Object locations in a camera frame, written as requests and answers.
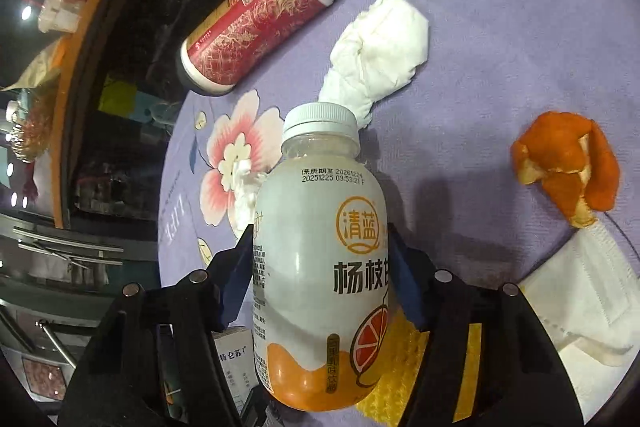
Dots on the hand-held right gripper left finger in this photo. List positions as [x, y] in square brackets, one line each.
[235, 277]

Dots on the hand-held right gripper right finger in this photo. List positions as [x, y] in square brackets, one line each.
[405, 282]

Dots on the white orange drink bottle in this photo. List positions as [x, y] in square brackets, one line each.
[315, 232]

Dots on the white embossed face mask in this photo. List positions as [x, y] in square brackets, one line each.
[575, 297]

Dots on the green white milk carton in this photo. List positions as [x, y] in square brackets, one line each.
[232, 357]

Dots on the yellow foam fruit net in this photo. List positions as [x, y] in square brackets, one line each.
[395, 367]

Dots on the orange peel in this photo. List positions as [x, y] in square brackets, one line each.
[565, 157]

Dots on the purple floral tablecloth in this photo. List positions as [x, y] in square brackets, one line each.
[475, 57]

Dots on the white crumpled tissue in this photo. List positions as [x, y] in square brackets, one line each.
[380, 47]

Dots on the wooden counter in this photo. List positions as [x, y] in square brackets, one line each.
[75, 82]

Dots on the yellow white paper bag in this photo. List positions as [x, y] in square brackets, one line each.
[35, 67]

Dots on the small jar white lid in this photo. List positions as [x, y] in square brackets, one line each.
[60, 9]

